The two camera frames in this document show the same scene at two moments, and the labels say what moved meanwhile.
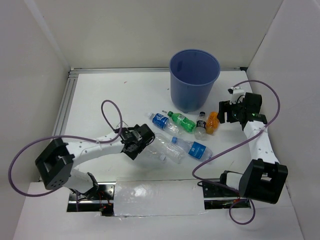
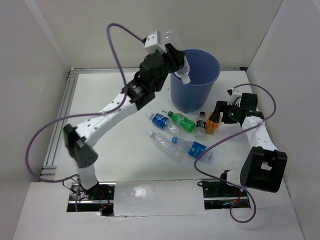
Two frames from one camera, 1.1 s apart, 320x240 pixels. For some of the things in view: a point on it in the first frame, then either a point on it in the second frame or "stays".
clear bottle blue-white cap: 174,153 stays
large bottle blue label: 164,122 stays
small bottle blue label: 194,149 stays
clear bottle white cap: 153,150 -> 172,37
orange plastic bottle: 213,122 stays
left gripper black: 133,154 -> 176,57
